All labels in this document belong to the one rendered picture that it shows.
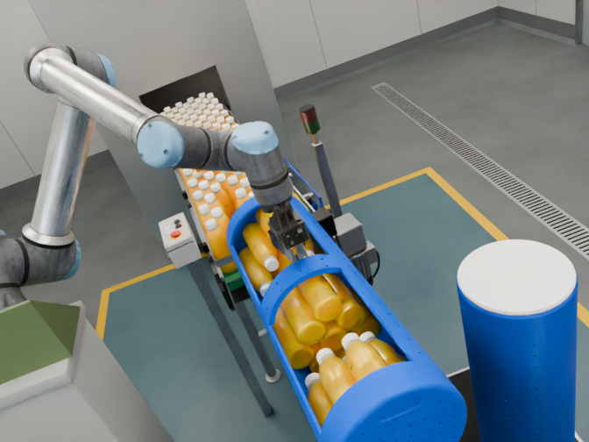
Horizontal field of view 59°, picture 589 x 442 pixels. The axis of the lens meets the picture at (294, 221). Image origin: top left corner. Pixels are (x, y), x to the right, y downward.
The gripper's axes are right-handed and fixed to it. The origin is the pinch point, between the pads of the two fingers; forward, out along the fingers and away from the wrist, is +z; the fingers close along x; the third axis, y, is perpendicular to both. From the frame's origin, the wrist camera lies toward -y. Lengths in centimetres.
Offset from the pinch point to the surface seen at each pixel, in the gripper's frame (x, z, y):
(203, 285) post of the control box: -29, 40, -63
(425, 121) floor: 183, 124, -265
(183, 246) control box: -28, 16, -55
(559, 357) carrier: 49, 38, 33
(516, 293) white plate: 44, 20, 24
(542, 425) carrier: 44, 64, 32
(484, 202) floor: 145, 124, -135
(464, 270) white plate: 39.7, 19.6, 10.1
